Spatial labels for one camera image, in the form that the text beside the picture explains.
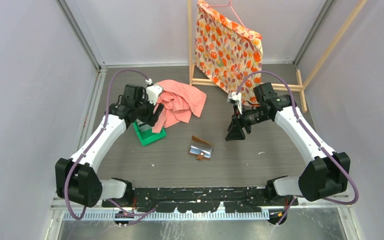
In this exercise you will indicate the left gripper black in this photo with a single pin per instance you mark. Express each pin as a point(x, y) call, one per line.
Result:
point(151, 118)

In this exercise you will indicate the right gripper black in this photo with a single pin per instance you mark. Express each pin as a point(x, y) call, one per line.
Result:
point(236, 132)

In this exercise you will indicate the brown leather card holder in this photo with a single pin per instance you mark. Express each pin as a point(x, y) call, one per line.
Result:
point(200, 149)

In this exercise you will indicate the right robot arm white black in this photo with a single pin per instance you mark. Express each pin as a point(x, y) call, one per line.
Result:
point(324, 174)

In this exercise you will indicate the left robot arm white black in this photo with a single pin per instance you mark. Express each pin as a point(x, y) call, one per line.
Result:
point(76, 177)

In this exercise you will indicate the green card tray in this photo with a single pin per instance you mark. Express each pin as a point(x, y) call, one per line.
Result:
point(145, 133)

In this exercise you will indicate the pink cloth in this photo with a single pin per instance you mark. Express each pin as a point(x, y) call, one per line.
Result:
point(181, 101)

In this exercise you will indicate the floral fabric bag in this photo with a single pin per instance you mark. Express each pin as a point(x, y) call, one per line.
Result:
point(229, 54)

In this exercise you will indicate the pink hanger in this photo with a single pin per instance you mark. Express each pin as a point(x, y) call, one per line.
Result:
point(230, 5)

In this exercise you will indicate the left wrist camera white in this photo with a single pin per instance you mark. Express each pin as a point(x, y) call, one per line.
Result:
point(153, 91)

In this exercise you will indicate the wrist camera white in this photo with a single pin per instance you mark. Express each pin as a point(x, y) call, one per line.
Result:
point(235, 98)
point(153, 91)

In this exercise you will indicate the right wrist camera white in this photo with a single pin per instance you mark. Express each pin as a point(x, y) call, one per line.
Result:
point(235, 98)

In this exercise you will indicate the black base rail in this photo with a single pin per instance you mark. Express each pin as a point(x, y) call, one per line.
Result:
point(246, 199)

